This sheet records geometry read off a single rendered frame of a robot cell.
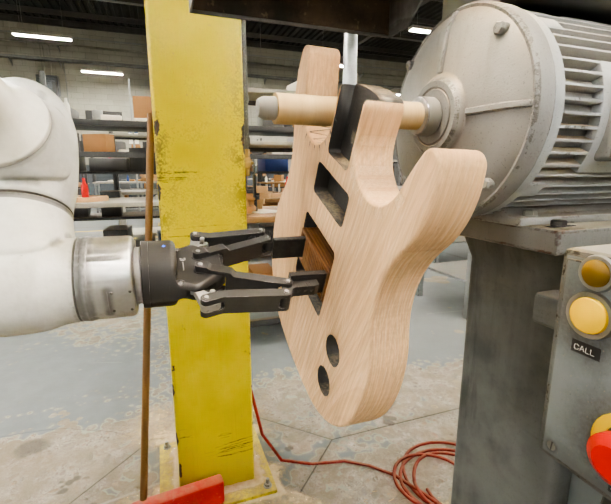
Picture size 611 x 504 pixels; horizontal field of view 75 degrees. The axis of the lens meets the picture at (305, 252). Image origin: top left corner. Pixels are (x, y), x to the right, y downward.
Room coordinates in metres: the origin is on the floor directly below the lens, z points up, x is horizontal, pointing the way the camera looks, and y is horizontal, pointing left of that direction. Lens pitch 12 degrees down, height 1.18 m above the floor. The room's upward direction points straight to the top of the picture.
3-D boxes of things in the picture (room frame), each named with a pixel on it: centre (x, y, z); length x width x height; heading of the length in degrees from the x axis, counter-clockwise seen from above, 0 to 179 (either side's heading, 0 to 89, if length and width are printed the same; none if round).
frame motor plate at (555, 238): (0.61, -0.41, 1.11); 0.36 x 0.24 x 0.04; 110
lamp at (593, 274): (0.30, -0.23, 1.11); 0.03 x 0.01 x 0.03; 20
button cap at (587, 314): (0.31, -0.23, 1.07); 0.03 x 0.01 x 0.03; 20
